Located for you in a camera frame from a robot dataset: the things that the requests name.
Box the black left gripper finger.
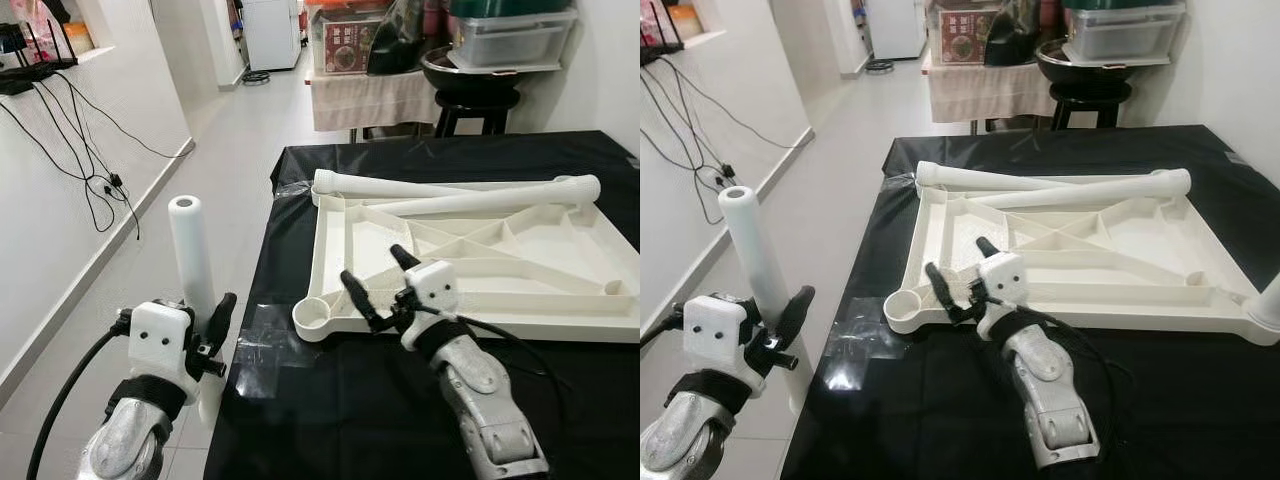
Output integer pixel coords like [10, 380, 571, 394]
[205, 292, 239, 346]
[775, 285, 816, 346]

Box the white plastic children table top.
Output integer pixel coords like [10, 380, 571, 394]
[883, 165, 1280, 346]
[293, 170, 641, 344]

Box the black table cloth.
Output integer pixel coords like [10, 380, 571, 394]
[780, 125, 1280, 480]
[200, 130, 641, 480]

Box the pink cloth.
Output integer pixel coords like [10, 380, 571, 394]
[308, 68, 441, 133]
[925, 60, 1056, 126]

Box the black metal bowl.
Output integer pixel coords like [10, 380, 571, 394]
[1035, 38, 1136, 86]
[420, 45, 521, 96]

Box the black bag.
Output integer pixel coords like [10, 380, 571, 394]
[985, 0, 1046, 69]
[368, 0, 431, 76]

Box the printed cardboard box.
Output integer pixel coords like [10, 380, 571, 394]
[318, 8, 386, 73]
[935, 5, 1001, 66]

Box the clear plastic storage box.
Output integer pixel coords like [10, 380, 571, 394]
[450, 12, 579, 73]
[1062, 5, 1189, 66]

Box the white fridge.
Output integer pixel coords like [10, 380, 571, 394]
[243, 0, 301, 71]
[868, 0, 926, 61]

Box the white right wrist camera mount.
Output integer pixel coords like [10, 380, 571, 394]
[405, 260, 461, 351]
[978, 252, 1031, 341]

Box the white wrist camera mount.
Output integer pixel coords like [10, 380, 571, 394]
[683, 293, 766, 396]
[405, 260, 461, 351]
[978, 252, 1031, 341]
[128, 300, 198, 401]

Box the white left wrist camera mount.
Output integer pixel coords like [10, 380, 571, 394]
[683, 293, 766, 396]
[128, 300, 198, 401]

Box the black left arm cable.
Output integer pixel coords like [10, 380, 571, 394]
[640, 310, 691, 346]
[28, 310, 136, 480]

